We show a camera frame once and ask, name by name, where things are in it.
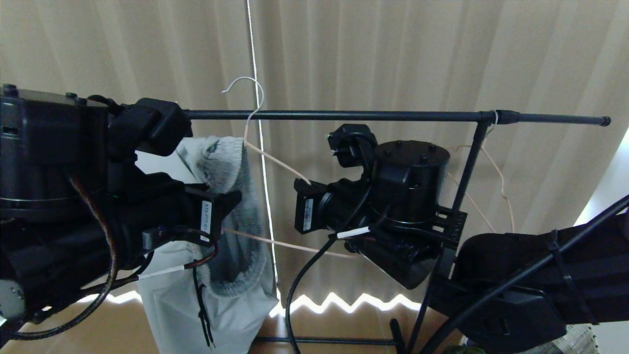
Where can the pink clothes hanger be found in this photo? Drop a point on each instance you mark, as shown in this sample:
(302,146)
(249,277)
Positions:
(280,165)
(501,184)

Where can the white laundry basket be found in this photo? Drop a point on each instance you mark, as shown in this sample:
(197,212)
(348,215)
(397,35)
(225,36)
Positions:
(565,341)

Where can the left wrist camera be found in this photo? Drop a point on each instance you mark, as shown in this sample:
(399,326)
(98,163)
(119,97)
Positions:
(157,123)

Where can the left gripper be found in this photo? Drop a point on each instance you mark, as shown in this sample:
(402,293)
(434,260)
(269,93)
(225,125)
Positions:
(167,206)

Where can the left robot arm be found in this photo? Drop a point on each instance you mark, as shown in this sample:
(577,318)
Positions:
(39,147)

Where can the pale grey shorts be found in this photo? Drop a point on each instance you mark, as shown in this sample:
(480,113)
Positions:
(236,275)

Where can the black clothes rack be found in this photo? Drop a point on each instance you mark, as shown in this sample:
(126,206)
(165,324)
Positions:
(368,115)

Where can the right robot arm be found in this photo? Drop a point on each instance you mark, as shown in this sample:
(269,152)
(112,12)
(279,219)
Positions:
(516,275)

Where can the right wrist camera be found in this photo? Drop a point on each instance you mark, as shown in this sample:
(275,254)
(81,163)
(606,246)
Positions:
(351,142)

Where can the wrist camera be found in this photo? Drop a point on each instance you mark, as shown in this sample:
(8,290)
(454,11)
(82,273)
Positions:
(351,142)
(157,123)

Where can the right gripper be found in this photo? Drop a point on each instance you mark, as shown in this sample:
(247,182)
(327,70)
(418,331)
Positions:
(339,206)

